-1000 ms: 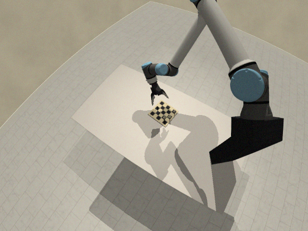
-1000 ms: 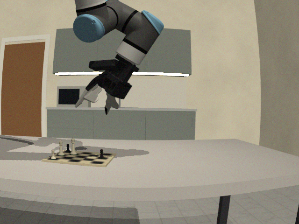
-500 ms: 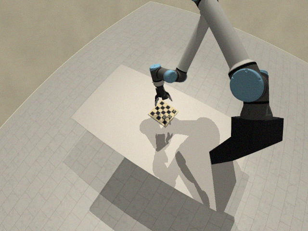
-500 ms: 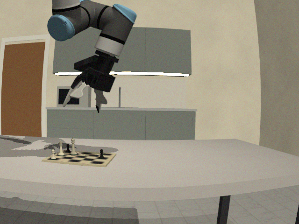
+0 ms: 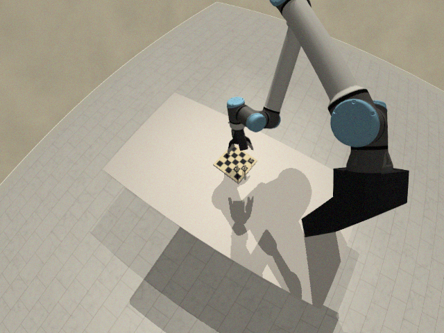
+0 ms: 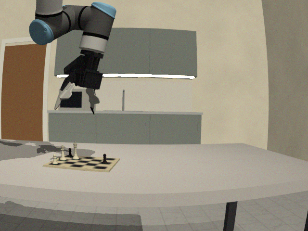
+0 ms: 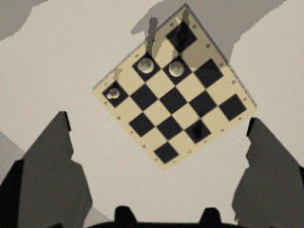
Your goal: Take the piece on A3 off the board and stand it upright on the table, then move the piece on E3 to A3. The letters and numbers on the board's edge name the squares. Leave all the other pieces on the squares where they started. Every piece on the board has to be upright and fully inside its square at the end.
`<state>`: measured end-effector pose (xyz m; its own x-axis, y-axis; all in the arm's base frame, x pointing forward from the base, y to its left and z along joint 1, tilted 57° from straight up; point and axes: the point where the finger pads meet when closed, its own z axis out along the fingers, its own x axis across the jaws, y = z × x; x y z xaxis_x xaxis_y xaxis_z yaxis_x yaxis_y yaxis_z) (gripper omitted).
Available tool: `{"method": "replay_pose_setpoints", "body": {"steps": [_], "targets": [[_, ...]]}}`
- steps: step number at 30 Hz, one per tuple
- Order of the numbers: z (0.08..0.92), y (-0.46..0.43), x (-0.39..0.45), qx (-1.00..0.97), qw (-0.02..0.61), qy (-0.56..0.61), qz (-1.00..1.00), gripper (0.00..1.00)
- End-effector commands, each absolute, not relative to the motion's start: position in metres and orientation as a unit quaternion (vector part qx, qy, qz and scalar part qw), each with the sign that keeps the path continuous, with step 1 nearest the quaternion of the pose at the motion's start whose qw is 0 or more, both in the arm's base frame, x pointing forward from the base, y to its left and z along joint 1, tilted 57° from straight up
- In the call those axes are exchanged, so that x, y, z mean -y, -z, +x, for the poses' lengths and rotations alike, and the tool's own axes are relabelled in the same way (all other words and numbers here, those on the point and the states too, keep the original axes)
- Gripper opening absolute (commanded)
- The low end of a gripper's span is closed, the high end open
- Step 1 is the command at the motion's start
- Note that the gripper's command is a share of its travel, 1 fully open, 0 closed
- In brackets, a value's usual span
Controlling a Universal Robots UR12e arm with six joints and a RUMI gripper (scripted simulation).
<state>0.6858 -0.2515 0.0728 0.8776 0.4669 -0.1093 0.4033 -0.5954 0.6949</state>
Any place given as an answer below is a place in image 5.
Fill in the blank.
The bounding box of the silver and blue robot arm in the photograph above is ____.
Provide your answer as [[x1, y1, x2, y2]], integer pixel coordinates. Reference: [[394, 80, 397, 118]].
[[227, 0, 393, 173]]

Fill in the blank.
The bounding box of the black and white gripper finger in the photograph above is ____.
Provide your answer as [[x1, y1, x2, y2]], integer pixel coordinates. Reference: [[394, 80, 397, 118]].
[[246, 137, 253, 150], [228, 139, 234, 155]]

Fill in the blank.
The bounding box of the black and cream chessboard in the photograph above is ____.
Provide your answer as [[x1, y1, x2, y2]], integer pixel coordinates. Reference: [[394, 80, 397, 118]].
[[214, 146, 257, 183]]

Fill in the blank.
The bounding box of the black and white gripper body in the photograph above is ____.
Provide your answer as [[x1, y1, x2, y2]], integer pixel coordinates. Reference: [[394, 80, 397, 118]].
[[231, 129, 243, 145]]

